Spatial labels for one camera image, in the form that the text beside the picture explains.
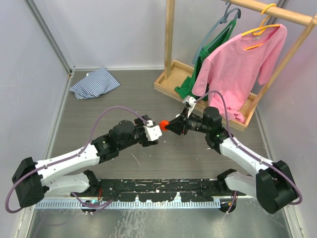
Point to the blue striped cloth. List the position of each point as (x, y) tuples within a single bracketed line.
[(94, 84)]

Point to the pink t-shirt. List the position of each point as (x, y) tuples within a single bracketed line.
[(232, 69)]

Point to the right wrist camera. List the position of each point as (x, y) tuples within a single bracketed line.
[(189, 102)]

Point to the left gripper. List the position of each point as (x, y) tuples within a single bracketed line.
[(139, 123)]

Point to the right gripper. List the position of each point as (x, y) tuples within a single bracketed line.
[(177, 125)]

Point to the yellow hanger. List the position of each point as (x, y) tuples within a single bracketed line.
[(257, 32)]

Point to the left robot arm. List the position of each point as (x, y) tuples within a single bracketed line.
[(34, 180)]

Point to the orange earbud charging case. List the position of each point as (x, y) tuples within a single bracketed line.
[(163, 125)]

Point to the wooden clothes rack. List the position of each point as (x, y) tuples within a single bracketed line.
[(175, 71)]

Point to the white slotted cable duct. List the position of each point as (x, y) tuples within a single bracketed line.
[(175, 204)]

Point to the green garment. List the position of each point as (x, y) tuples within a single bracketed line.
[(186, 88)]

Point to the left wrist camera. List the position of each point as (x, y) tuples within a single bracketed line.
[(152, 131)]

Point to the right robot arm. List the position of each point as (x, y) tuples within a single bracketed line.
[(270, 183)]

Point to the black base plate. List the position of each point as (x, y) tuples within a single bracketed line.
[(158, 190)]

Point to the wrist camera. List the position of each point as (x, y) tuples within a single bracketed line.
[(152, 131), (189, 102)]

